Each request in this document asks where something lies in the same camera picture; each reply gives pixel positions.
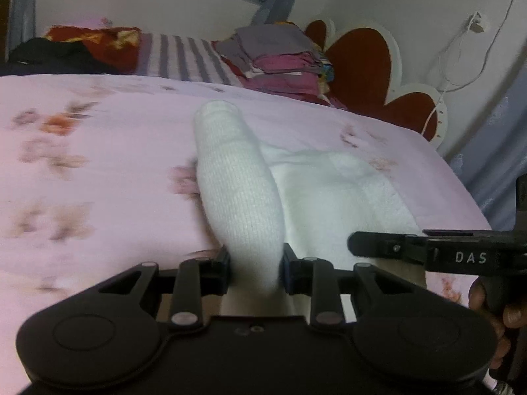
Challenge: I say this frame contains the white charger cable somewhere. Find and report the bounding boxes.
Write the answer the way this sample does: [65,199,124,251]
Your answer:
[419,0,521,136]

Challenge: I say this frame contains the red patterned blanket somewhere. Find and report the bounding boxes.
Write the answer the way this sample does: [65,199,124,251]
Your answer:
[44,26,141,74]

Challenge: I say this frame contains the white wall plug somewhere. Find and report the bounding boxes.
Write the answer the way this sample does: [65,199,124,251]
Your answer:
[469,11,489,33]

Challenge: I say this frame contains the grey left curtain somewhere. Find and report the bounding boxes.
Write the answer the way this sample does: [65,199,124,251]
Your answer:
[5,0,37,57]

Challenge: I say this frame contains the white knitted garment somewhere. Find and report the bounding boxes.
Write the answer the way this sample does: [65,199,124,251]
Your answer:
[194,101,420,317]

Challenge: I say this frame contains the striped grey white pillow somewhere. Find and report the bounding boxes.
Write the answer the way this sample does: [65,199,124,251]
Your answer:
[134,33,242,88]

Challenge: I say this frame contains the stack of folded clothes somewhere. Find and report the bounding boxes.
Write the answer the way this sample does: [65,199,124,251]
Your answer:
[212,21,334,105]

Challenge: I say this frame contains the pink floral bed sheet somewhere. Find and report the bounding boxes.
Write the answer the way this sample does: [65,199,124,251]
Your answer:
[1,75,488,394]

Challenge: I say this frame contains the black cloth on bed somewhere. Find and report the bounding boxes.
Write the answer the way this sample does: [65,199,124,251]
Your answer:
[1,38,119,76]

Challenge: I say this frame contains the right hand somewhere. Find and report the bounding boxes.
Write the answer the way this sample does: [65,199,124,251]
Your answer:
[468,277,526,370]

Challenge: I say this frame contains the red heart-shaped headboard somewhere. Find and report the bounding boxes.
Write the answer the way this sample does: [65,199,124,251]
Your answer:
[305,20,448,148]

